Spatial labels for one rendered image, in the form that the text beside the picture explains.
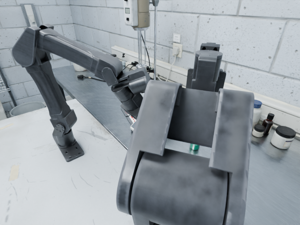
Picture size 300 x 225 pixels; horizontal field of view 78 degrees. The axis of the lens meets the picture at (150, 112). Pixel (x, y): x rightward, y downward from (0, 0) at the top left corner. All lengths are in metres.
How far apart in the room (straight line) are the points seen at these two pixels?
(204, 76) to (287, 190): 0.50
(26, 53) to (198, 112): 0.56
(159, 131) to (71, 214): 0.52
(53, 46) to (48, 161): 0.42
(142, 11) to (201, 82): 0.72
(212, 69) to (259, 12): 0.67
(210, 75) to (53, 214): 0.56
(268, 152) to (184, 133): 0.71
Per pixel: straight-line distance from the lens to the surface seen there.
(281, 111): 1.03
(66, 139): 0.80
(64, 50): 0.61
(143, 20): 1.07
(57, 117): 0.74
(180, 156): 0.16
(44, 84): 0.70
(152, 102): 0.16
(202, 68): 0.40
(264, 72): 1.06
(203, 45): 0.47
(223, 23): 1.13
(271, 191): 0.75
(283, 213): 0.71
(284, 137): 0.90
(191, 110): 0.19
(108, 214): 0.61
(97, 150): 0.79
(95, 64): 0.58
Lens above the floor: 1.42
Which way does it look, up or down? 32 degrees down
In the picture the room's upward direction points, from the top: straight up
